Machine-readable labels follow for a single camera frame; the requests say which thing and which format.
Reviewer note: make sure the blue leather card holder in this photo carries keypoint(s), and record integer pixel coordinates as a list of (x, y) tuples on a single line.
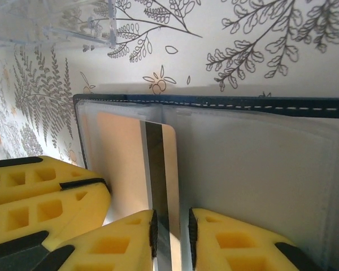
[(257, 169)]

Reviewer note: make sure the orange VIP card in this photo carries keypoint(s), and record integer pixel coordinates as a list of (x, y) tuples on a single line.
[(130, 158)]

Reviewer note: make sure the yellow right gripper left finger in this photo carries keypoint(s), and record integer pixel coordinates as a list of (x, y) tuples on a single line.
[(115, 248)]

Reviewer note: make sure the clear acrylic card box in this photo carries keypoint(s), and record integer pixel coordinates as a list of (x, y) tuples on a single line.
[(73, 17)]

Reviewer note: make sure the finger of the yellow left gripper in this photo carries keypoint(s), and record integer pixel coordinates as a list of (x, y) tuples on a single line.
[(82, 211), (31, 180)]

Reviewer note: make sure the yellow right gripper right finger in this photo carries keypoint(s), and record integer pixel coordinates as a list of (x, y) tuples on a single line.
[(237, 248)]

